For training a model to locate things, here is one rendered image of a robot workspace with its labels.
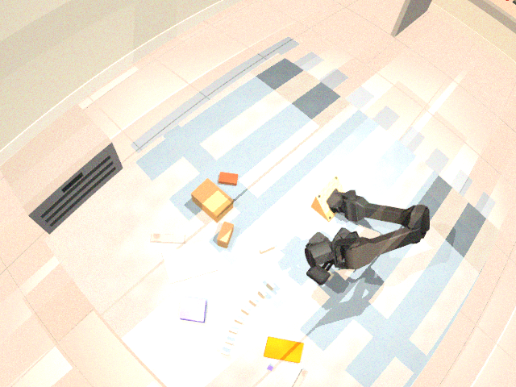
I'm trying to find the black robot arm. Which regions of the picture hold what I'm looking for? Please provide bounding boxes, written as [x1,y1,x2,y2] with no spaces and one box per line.
[305,188,430,270]

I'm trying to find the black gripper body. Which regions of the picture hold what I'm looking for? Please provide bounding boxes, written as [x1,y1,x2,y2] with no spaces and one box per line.
[306,227,351,286]

